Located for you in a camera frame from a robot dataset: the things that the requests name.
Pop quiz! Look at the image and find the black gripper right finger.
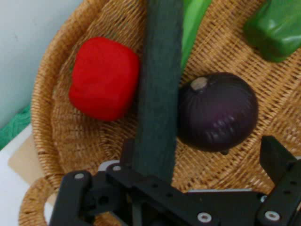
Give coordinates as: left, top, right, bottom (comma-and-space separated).
257, 135, 301, 226

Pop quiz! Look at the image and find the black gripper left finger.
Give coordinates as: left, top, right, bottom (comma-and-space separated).
48, 138, 144, 226

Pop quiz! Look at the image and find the tan cardboard piece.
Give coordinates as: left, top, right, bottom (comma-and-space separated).
8, 133, 45, 183

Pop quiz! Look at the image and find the green textured foam mat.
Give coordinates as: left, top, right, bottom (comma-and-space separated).
0, 105, 32, 151

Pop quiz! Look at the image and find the red toy bell pepper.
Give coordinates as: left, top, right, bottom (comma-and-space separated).
68, 36, 141, 122

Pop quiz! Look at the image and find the dark green toy cucumber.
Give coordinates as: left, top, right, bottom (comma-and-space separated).
131, 0, 190, 185
180, 0, 212, 71

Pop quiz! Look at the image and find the green toy bell pepper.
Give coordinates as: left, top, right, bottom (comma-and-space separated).
243, 0, 301, 63

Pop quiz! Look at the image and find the woven wicker basket with handles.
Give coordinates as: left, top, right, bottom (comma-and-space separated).
18, 0, 301, 226

